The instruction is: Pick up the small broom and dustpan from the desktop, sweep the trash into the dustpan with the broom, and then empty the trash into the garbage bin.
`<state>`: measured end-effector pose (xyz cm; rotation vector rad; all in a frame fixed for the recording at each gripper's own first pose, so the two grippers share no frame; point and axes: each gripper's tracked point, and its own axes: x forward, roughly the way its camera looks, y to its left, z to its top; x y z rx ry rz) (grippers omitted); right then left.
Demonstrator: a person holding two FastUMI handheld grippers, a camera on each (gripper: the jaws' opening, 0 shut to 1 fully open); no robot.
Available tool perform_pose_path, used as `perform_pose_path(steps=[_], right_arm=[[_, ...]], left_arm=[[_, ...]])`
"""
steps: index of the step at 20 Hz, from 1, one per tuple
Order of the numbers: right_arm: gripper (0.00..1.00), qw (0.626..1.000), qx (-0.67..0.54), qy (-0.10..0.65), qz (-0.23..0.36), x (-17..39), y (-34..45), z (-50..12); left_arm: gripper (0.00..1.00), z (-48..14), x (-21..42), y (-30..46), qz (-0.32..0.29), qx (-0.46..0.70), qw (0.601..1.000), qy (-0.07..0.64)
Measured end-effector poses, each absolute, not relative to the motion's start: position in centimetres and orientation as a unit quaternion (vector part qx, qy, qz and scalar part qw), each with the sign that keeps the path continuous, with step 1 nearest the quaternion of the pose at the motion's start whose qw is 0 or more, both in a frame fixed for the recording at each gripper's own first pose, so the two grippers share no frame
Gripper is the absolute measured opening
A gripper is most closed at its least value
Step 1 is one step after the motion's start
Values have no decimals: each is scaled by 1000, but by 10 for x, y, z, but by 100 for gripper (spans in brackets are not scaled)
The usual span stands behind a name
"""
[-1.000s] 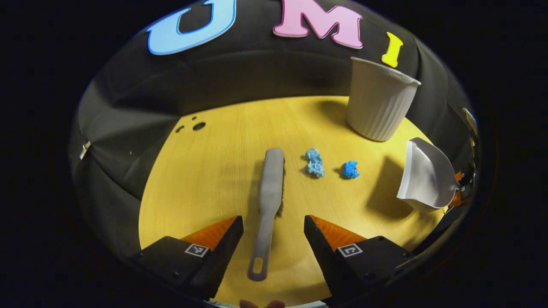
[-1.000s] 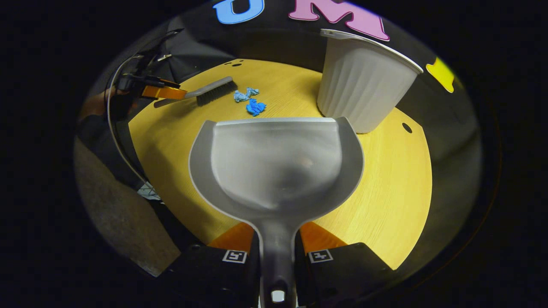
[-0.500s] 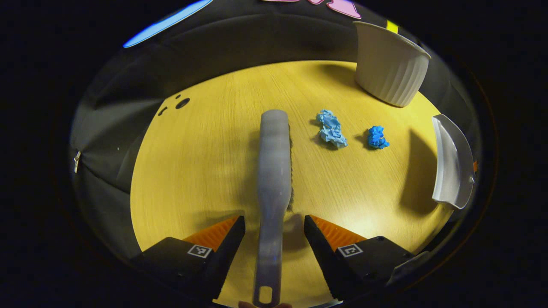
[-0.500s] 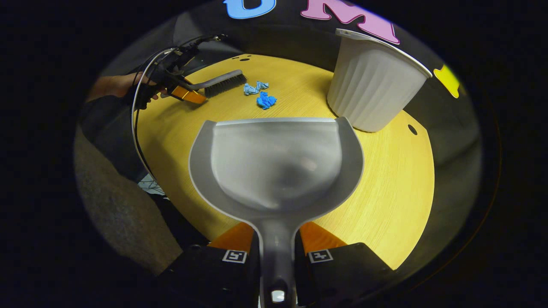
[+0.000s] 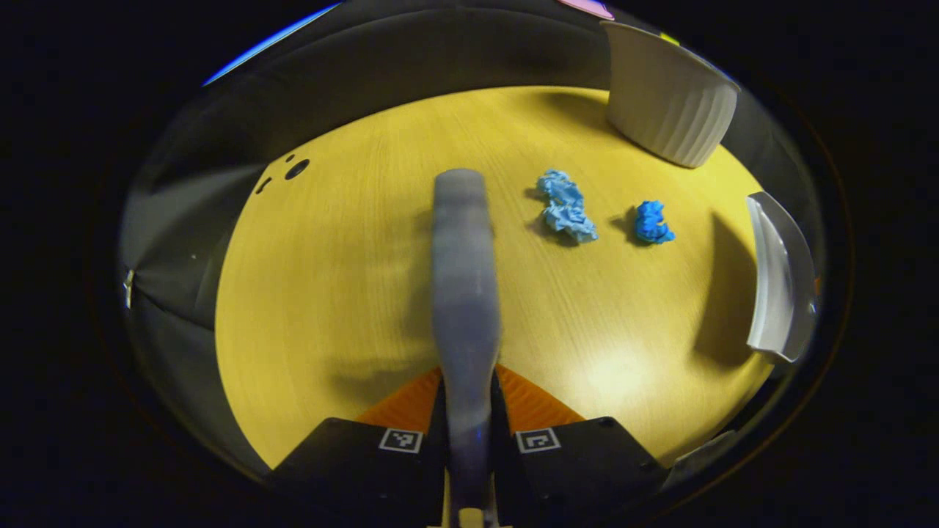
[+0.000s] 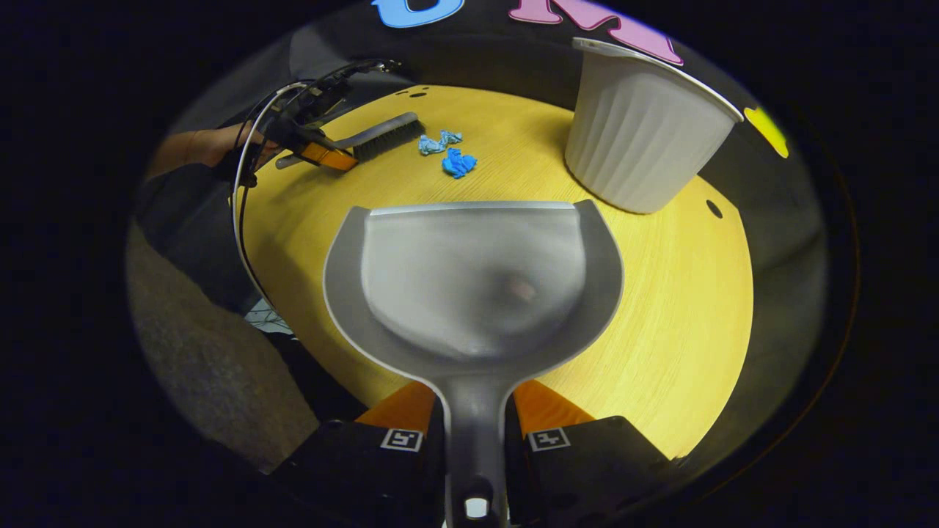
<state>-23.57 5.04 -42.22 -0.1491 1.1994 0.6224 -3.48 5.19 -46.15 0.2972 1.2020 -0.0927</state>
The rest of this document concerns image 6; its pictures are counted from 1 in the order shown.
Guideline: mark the black backdrop cloth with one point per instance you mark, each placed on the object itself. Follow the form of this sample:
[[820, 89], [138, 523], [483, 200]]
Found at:
[[484, 51]]

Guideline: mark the wooden desktop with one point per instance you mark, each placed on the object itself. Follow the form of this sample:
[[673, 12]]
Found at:
[[682, 308]]

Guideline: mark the small grey broom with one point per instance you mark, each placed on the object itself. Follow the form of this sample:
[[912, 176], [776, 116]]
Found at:
[[385, 137]]

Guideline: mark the white ribbed garbage bin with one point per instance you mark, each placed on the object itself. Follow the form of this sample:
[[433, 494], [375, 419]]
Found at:
[[645, 139]]

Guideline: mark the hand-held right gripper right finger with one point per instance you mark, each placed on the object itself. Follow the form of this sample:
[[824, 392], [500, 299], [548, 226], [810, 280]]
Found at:
[[587, 477]]

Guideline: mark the blue paper scrap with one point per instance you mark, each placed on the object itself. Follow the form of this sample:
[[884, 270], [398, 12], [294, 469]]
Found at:
[[458, 163], [436, 142]]

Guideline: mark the person's dark clothing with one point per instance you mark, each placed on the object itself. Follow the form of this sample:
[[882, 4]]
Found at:
[[198, 235]]

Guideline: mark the grey plastic dustpan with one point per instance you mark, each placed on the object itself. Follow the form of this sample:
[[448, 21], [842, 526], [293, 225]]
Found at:
[[477, 286]]

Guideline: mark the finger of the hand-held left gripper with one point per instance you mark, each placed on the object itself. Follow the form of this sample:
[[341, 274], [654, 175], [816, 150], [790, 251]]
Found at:
[[329, 156]]

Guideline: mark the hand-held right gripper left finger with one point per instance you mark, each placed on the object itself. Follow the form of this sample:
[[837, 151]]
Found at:
[[345, 477]]

